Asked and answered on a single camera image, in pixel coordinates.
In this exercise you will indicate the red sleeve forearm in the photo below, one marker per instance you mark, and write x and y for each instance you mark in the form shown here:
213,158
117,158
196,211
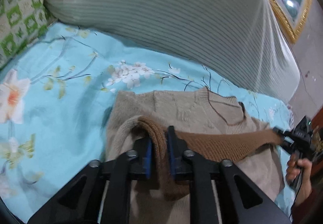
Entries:
301,211

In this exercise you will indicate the beige knit sweater brown trim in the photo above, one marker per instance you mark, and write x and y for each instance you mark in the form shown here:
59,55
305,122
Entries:
214,126

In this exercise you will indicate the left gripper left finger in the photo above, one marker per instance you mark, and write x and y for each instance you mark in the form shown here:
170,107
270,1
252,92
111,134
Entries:
100,192

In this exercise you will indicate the white ribbed bolster pillow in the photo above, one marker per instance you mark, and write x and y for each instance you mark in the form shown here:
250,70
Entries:
239,39

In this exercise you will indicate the light blue floral bed sheet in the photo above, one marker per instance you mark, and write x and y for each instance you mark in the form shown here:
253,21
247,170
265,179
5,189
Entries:
56,98

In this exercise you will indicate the dark wooden cabinet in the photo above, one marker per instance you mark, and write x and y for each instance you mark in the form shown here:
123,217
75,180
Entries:
316,124

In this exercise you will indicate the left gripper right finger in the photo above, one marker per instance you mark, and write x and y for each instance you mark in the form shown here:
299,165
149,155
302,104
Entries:
219,191

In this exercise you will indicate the green checkered pillow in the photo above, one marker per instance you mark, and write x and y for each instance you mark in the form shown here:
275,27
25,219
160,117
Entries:
22,21

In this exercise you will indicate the person's right hand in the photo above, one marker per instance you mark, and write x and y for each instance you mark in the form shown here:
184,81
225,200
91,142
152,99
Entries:
295,167

